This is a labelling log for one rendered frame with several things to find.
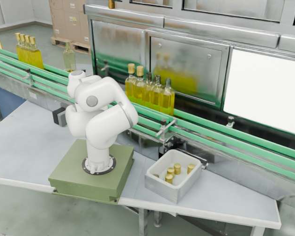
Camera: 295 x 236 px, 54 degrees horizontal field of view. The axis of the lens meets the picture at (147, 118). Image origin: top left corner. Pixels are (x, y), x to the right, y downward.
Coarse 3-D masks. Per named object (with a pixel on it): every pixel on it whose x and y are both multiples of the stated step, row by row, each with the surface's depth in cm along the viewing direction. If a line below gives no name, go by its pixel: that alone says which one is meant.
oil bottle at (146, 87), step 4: (144, 84) 147; (148, 84) 146; (152, 84) 147; (144, 88) 148; (148, 88) 146; (144, 92) 149; (148, 92) 147; (144, 96) 150; (148, 96) 149; (144, 100) 152; (148, 100) 150; (144, 104) 153; (148, 104) 151
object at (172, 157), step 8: (168, 152) 139; (176, 152) 140; (160, 160) 134; (168, 160) 140; (176, 160) 141; (184, 160) 138; (192, 160) 135; (152, 168) 129; (160, 168) 135; (184, 168) 140; (152, 176) 125; (160, 176) 135; (176, 176) 135; (184, 176) 135; (168, 184) 120; (176, 184) 130
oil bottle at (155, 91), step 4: (152, 88) 145; (156, 88) 144; (160, 88) 143; (152, 92) 146; (156, 92) 144; (160, 92) 144; (152, 96) 147; (156, 96) 145; (152, 100) 148; (156, 100) 146; (152, 104) 149; (156, 104) 148; (152, 108) 150; (156, 108) 149
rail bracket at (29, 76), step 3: (27, 69) 185; (27, 72) 187; (27, 75) 188; (30, 75) 188; (24, 78) 186; (27, 78) 188; (30, 78) 189; (30, 81) 190; (30, 84) 191; (33, 84) 192; (30, 87) 191
